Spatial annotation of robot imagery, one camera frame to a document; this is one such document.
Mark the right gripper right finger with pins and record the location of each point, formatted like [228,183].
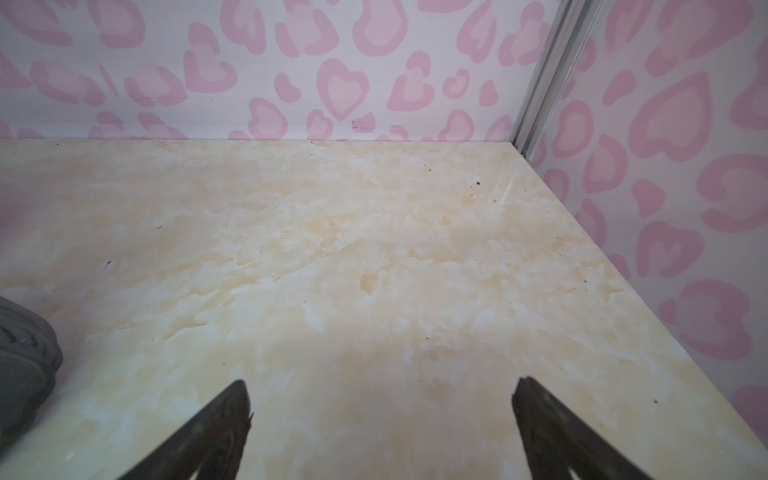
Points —
[558,444]

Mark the right aluminium frame post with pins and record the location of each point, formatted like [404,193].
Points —
[570,28]

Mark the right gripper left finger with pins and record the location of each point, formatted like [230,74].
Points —
[208,446]

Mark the red grey glass vase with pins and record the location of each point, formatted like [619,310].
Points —
[30,360]

